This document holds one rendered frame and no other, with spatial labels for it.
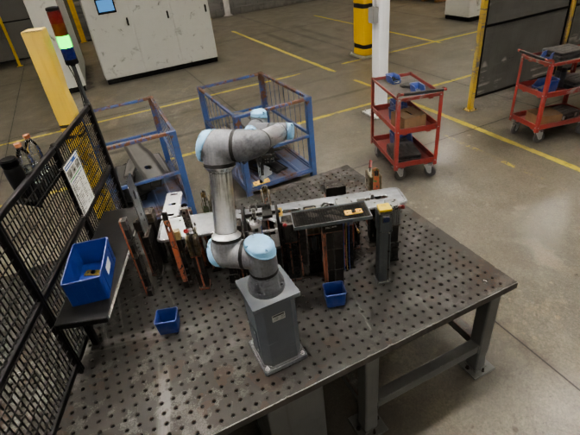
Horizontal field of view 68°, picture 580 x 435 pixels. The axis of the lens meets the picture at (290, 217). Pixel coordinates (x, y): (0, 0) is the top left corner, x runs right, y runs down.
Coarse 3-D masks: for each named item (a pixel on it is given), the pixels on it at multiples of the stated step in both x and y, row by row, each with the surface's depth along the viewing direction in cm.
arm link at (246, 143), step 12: (240, 132) 149; (252, 132) 151; (264, 132) 156; (276, 132) 170; (288, 132) 184; (240, 144) 147; (252, 144) 149; (264, 144) 153; (240, 156) 150; (252, 156) 152
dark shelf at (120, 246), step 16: (128, 208) 252; (112, 224) 239; (112, 240) 226; (128, 256) 217; (112, 288) 194; (64, 304) 189; (96, 304) 187; (112, 304) 188; (64, 320) 180; (80, 320) 179; (96, 320) 179
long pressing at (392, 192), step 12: (360, 192) 247; (372, 192) 246; (384, 192) 244; (396, 192) 243; (288, 204) 245; (300, 204) 243; (312, 204) 242; (372, 204) 236; (192, 216) 244; (204, 216) 243; (240, 216) 239; (168, 228) 236; (180, 228) 235; (204, 228) 233; (168, 240) 227
